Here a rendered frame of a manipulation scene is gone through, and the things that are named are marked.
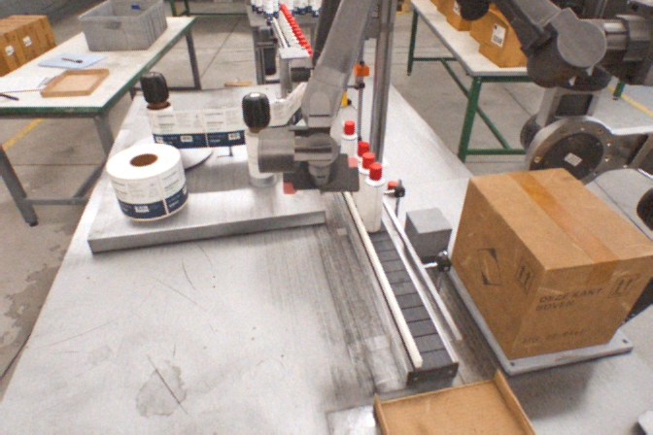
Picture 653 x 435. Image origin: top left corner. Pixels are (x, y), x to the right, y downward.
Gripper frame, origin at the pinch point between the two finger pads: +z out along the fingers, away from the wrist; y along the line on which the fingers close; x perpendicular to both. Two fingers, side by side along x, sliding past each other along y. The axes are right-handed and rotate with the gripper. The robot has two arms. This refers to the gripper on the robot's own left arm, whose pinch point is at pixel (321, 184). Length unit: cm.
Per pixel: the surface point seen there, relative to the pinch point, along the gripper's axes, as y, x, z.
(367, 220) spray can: -12.5, 0.9, 32.0
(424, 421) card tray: -18.1, 45.1, 7.5
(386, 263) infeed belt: -16.1, 13.2, 27.5
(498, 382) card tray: -34, 39, 11
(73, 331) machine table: 58, 27, 21
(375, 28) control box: -18, -59, 30
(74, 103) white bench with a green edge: 122, -80, 111
